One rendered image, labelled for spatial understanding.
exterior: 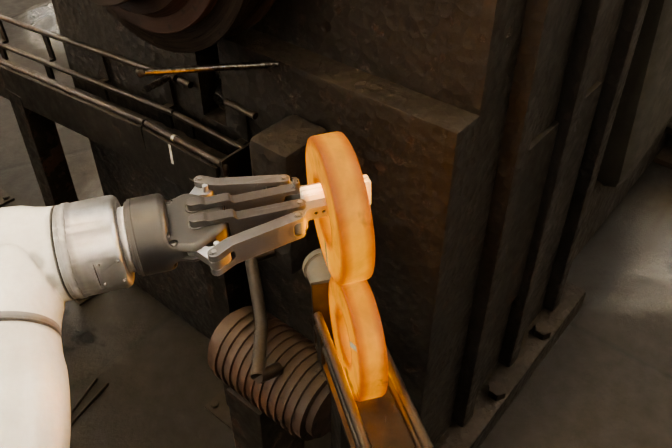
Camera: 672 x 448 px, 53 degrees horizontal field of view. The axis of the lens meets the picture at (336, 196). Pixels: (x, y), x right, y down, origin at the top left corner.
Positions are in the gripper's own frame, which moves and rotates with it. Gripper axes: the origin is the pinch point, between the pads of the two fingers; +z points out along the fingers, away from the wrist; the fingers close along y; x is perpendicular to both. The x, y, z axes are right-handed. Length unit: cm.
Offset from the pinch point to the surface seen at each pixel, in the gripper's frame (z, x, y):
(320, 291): -0.9, -21.5, -7.8
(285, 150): -0.5, -12.2, -26.9
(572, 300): 71, -89, -47
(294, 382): -5.7, -39.3, -8.2
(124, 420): -41, -90, -47
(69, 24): -33, -15, -89
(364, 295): 2.4, -14.3, 1.0
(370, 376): 1.0, -20.2, 7.5
